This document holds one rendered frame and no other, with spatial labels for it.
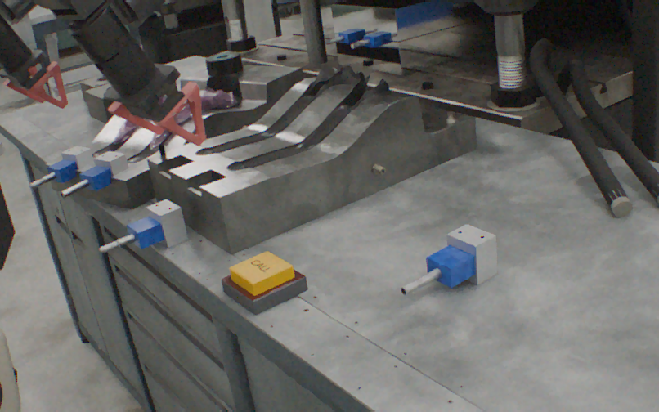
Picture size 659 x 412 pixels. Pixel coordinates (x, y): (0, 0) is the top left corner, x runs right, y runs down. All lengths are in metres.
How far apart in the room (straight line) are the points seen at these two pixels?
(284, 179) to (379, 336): 0.33
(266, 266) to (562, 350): 0.38
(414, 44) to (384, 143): 0.78
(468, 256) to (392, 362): 0.17
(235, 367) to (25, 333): 1.63
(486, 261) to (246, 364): 0.44
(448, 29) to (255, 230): 1.08
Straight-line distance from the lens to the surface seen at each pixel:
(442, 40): 1.98
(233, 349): 1.16
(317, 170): 1.10
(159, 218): 1.10
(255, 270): 0.92
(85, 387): 2.33
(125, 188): 1.28
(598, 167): 1.11
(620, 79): 1.81
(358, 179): 1.15
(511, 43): 1.54
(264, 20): 5.50
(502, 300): 0.87
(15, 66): 1.29
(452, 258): 0.88
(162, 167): 1.22
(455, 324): 0.84
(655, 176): 1.11
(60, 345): 2.59
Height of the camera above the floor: 1.27
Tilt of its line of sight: 24 degrees down
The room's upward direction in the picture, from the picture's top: 8 degrees counter-clockwise
